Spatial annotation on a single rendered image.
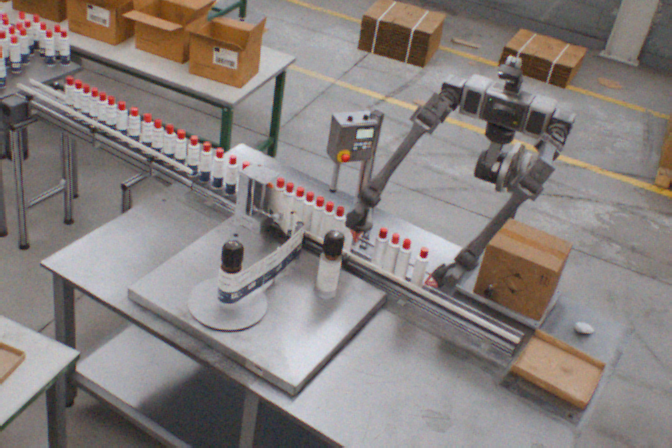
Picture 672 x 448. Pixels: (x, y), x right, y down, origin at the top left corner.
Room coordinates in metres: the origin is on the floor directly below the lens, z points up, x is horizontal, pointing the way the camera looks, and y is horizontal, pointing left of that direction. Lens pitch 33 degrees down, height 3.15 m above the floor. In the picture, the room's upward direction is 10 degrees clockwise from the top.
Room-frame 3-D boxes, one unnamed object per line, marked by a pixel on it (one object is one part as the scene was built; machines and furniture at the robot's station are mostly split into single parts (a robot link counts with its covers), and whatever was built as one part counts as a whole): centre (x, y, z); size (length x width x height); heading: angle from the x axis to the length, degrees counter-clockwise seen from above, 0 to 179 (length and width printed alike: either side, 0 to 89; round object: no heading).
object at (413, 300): (2.97, -0.08, 0.85); 1.65 x 0.11 x 0.05; 63
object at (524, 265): (2.94, -0.83, 0.99); 0.30 x 0.24 x 0.27; 67
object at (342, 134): (3.10, -0.03, 1.38); 0.17 x 0.10 x 0.19; 118
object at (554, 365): (2.52, -0.97, 0.85); 0.30 x 0.26 x 0.04; 63
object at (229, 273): (2.52, 0.34, 1.04); 0.09 x 0.09 x 0.29
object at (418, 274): (2.81, -0.39, 0.98); 0.05 x 0.05 x 0.20
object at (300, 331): (2.63, 0.23, 0.86); 0.80 x 0.67 x 0.05; 63
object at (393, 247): (2.88, -0.27, 0.98); 0.05 x 0.05 x 0.20
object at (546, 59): (7.33, -1.63, 0.11); 0.65 x 0.54 x 0.22; 68
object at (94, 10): (4.93, 1.61, 0.97); 0.45 x 0.38 x 0.37; 163
